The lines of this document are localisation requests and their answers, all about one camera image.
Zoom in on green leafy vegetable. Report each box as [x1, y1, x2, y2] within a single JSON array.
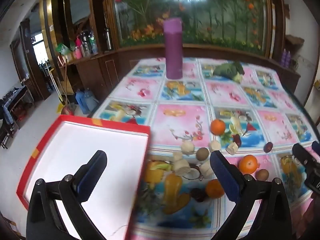
[[213, 61, 245, 83]]

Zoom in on grey thermos jug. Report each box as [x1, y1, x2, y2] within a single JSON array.
[[84, 89, 99, 112]]

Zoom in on broom and dustpan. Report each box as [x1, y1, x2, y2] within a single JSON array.
[[46, 63, 75, 115]]

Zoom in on purple thermos bottle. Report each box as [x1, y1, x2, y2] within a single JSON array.
[[164, 18, 183, 80]]

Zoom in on flower painting glass panel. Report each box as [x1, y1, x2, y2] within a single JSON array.
[[111, 0, 267, 55]]

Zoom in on person's right hand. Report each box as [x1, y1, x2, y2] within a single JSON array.
[[296, 195, 319, 239]]

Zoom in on brown round longan fruit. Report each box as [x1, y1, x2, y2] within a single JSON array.
[[196, 147, 209, 161]]

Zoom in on steel thermos flask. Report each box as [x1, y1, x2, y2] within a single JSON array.
[[105, 27, 113, 50]]

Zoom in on small beige banana chunk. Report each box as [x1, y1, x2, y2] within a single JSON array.
[[172, 152, 183, 162]]

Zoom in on pink bottle on counter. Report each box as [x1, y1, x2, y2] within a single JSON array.
[[74, 37, 82, 59]]

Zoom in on dark side table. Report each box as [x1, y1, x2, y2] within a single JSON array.
[[2, 85, 35, 129]]

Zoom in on green plastic bag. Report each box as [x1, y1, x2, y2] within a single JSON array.
[[56, 43, 72, 56]]

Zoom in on orange mandarin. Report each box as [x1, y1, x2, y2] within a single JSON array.
[[238, 155, 258, 174], [205, 179, 225, 199], [210, 119, 226, 136]]

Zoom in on fruit pattern tablecloth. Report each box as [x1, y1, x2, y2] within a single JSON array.
[[93, 58, 318, 239]]

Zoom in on blue thermos jug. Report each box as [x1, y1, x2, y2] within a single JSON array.
[[75, 90, 90, 114]]

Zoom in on red box lid tray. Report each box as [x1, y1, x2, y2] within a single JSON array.
[[16, 115, 151, 239]]

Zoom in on large beige banana chunk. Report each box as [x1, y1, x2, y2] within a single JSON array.
[[174, 159, 191, 176]]

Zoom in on purple bottles on shelf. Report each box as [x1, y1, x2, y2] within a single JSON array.
[[280, 49, 291, 68]]

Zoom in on brown kiwi-like fruit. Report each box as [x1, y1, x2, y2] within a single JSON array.
[[255, 169, 269, 181]]

